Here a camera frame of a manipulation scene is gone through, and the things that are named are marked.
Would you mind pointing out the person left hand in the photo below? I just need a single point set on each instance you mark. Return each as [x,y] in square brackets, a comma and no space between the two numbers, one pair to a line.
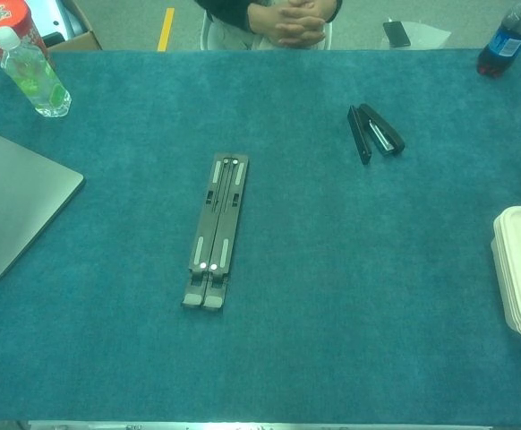
[316,22]

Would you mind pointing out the person right hand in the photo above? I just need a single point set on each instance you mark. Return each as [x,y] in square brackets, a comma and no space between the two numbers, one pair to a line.
[265,18]

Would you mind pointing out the black folding laptop stand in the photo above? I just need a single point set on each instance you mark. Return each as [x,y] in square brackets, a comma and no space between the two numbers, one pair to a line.
[218,215]

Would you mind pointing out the person in dark jacket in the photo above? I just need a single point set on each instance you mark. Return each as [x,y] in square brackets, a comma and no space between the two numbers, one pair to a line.
[224,11]

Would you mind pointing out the clear green-label water bottle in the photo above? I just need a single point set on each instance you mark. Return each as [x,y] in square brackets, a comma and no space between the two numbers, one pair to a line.
[32,76]

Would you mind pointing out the red lidded canister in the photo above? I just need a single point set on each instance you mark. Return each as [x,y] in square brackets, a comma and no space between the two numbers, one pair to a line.
[1,13]

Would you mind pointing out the black smartphone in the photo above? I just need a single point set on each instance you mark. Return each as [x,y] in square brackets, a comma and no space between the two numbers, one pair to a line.
[397,33]

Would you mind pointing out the yellow floor tape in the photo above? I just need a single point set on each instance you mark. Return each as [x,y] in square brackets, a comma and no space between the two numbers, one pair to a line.
[166,29]

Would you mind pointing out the cardboard box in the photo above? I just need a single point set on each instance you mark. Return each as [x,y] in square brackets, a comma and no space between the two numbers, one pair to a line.
[81,40]

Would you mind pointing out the white paper sheet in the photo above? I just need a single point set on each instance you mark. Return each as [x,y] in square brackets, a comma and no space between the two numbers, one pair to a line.
[426,36]

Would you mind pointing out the blue-label cola bottle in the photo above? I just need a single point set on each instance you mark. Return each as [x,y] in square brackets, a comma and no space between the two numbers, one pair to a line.
[506,40]

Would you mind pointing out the black stapler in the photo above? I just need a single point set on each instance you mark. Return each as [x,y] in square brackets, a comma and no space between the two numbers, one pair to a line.
[359,134]

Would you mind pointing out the silver laptop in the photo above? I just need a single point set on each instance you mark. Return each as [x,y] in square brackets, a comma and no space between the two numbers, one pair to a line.
[19,201]

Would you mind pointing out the blue felt table cloth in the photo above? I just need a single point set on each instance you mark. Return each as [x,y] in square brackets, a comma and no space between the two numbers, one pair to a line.
[287,224]

